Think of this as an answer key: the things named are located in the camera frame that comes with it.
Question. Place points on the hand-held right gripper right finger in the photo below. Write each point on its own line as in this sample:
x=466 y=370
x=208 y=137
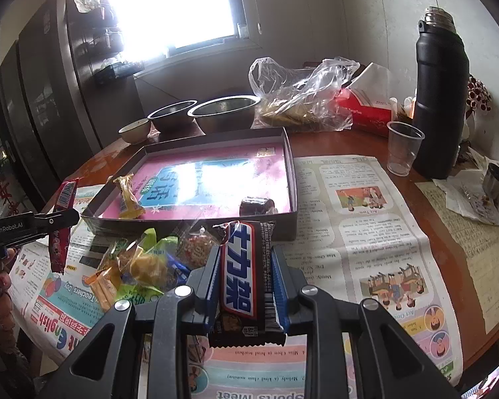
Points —
x=279 y=291

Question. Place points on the brown chocolate bar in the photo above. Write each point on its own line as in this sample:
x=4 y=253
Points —
x=239 y=274

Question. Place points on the clear plastic cup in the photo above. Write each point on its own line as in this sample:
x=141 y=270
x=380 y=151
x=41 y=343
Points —
x=403 y=149

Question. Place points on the bright window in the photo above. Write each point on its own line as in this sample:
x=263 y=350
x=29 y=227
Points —
x=170 y=4

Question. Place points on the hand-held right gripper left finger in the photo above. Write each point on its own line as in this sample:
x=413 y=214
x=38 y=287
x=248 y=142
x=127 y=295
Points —
x=212 y=286

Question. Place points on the person's left hand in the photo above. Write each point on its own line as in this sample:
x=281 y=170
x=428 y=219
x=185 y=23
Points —
x=2 y=295

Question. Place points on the red dotted cloth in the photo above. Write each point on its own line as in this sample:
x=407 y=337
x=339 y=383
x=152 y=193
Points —
x=478 y=91

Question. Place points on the clear plastic bag of pastries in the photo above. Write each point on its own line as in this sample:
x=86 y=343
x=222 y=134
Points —
x=299 y=108

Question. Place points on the printed newspaper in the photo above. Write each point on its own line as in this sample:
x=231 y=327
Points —
x=357 y=232

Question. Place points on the light green printed packet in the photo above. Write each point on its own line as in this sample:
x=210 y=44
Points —
x=141 y=295

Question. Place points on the red snack packet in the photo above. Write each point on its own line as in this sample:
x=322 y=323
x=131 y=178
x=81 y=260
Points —
x=60 y=249

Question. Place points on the dark refrigerator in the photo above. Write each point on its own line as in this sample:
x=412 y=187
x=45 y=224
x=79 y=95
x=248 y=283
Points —
x=37 y=91

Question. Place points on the yellowish paper sheet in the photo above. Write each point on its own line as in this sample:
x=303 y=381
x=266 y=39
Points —
x=482 y=266

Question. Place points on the large steel bowl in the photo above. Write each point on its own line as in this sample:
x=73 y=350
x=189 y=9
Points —
x=224 y=118

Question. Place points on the clear round cracker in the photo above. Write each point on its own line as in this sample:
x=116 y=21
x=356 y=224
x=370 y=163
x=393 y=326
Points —
x=197 y=249

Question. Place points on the black thermos bottle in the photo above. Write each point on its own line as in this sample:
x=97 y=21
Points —
x=440 y=104

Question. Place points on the yellow pastry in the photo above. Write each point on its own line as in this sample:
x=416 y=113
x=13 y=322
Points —
x=147 y=270

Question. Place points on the medium steel bowl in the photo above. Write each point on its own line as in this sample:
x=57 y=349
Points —
x=170 y=118

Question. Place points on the small metal cup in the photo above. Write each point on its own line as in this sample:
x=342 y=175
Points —
x=495 y=185

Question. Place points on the grey cardboard box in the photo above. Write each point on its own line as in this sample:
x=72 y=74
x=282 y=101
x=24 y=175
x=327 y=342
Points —
x=199 y=178

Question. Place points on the dark brown wrapped cake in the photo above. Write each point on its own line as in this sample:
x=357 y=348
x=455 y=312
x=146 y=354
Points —
x=255 y=205

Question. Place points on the crumpled white paper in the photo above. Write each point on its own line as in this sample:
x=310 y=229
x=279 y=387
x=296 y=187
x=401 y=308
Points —
x=457 y=199

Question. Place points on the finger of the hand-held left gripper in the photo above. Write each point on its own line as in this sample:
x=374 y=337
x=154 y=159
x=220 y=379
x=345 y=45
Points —
x=54 y=221

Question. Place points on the yellow candy packet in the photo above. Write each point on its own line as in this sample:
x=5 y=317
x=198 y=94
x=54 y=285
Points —
x=129 y=203

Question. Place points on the red tissue box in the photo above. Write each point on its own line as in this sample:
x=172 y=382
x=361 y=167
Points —
x=366 y=108

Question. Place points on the small ceramic bowl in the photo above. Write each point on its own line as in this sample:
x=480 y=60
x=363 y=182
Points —
x=133 y=133

